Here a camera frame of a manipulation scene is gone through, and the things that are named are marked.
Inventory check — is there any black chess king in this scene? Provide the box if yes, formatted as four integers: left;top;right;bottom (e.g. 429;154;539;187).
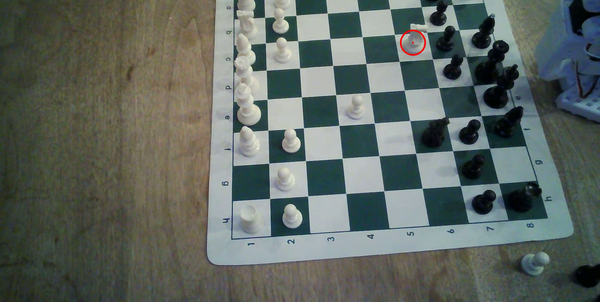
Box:
483;64;519;109

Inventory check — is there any black chess rook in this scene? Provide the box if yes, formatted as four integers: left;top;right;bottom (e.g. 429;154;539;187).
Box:
508;182;543;213

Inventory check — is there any white chess queen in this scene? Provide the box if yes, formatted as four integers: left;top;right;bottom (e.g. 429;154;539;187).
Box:
234;56;260;94

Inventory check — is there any white chess king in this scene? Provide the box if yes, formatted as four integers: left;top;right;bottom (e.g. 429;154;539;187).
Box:
235;83;262;126

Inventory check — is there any white chess bishop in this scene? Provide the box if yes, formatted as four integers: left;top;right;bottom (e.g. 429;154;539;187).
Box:
239;126;261;157
235;33;257;65

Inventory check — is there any green white chess mat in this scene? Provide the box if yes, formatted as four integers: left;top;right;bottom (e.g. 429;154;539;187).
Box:
207;0;574;265

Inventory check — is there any black chess bishop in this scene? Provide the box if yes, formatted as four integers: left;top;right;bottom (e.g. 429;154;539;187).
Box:
494;106;524;138
472;13;496;49

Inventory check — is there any black chess piece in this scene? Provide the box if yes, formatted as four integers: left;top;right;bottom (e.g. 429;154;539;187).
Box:
575;264;600;289

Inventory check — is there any white lattice robot base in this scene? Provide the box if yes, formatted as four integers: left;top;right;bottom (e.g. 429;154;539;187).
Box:
555;74;600;123

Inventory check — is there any white chess knight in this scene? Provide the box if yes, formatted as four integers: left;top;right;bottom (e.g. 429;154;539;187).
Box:
404;23;428;54
237;10;258;40

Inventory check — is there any black chess queen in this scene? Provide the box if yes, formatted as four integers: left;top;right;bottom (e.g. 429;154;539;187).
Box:
474;40;510;83

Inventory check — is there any black chess knight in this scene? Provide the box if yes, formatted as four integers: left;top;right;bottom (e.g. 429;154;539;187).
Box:
421;118;451;148

